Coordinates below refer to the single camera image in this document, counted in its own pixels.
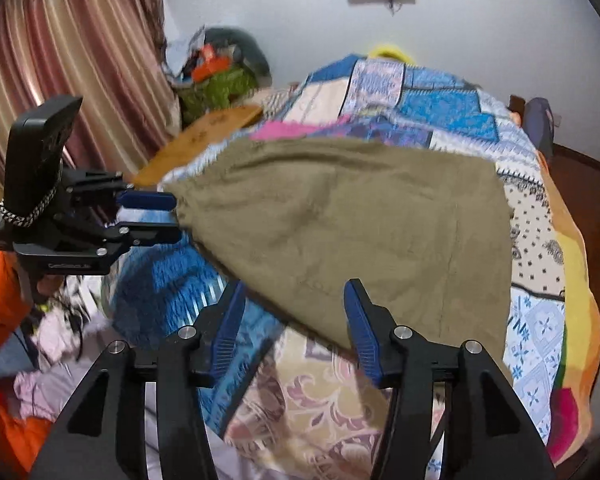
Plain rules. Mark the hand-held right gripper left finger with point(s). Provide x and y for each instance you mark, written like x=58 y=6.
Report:
x=228 y=321

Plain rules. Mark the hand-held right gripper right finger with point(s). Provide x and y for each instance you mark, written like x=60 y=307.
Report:
x=358 y=321

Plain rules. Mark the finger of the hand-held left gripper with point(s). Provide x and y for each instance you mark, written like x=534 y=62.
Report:
x=152 y=236
x=150 y=200

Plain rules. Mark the olive green pants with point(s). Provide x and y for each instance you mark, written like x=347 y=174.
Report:
x=350 y=240

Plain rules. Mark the person's left forearm orange sleeve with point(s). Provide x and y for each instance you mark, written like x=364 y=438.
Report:
x=0 y=305

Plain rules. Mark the person's left hand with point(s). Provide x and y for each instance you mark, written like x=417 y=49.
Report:
x=50 y=286

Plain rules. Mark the orange wooden board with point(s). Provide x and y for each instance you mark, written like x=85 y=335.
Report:
x=200 y=140

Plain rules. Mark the striped pink curtain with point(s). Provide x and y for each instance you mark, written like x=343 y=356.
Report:
x=65 y=55

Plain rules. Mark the pile of clothes and bags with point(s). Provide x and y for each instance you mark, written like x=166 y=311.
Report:
x=220 y=67

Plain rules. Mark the pile of light pink clothes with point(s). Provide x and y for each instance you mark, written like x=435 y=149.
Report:
x=60 y=355

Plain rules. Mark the patchwork printed blanket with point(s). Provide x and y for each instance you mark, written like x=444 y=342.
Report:
x=430 y=125

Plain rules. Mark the yellow cloth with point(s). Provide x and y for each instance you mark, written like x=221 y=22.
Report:
x=390 y=53

